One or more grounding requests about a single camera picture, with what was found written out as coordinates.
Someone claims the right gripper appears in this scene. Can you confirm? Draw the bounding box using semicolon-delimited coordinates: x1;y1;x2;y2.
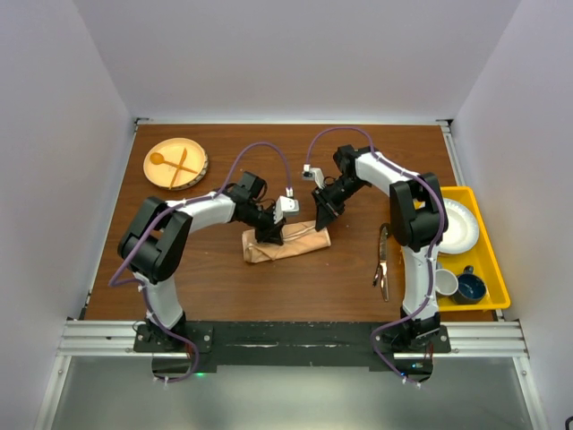
312;177;368;231

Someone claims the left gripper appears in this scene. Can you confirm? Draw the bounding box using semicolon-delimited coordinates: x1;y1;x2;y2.
243;202;286;245

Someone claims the beige cloth napkin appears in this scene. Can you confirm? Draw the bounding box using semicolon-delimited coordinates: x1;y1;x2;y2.
242;220;331;263

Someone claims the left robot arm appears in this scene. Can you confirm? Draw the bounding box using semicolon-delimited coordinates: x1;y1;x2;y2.
110;172;298;352

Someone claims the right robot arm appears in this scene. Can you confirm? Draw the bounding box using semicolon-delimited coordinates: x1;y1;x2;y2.
312;145;448;352

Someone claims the wooden knife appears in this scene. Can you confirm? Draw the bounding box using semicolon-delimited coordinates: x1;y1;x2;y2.
169;147;187;189

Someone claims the round bamboo plate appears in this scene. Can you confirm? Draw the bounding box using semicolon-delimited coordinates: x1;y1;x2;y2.
143;137;209;191

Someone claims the white paper plate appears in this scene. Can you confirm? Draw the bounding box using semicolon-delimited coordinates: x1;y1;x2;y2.
440;198;480;254

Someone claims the white mug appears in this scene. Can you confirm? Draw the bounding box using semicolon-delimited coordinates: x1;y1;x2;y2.
435;268;458;297

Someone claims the wooden spoon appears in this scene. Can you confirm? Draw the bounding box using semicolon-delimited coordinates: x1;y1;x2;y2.
150;152;197;174

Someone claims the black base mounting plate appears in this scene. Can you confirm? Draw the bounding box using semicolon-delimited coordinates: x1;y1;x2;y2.
132;321;451;382

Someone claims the dark blue mug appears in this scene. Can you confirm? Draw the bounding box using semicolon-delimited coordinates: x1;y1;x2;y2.
451;265;487;305

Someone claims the yellow plastic bin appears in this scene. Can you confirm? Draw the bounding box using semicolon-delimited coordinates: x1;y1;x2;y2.
400;185;512;313

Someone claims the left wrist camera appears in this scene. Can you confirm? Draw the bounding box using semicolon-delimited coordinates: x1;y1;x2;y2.
273;195;300;224

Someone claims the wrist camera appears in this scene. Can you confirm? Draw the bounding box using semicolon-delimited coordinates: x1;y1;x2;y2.
302;164;324;189
273;195;300;224

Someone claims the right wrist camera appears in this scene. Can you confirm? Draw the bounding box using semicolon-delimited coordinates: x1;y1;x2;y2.
302;164;324;189

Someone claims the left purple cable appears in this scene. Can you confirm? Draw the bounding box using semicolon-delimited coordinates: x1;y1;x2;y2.
107;142;296;386

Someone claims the aluminium frame rail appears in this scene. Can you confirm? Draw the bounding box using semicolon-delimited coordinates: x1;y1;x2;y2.
56;321;528;357

